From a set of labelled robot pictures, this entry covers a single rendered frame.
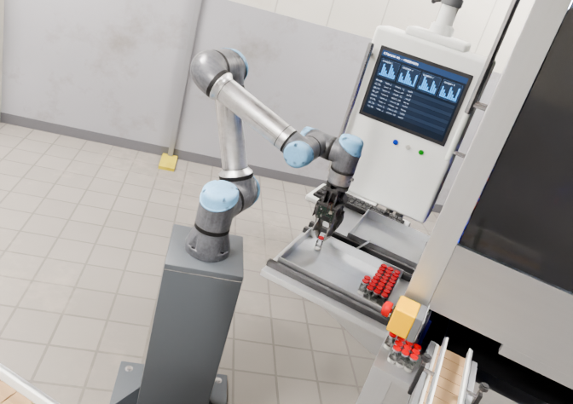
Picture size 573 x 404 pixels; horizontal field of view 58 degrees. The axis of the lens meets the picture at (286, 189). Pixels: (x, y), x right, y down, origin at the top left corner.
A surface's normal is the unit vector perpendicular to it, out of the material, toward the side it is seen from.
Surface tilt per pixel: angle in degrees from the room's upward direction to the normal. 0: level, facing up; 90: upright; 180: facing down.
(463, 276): 90
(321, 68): 90
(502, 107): 90
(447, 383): 0
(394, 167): 90
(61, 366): 0
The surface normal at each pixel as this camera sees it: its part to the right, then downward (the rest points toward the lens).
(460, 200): -0.41, 0.29
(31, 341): 0.26, -0.88
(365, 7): 0.08, 0.44
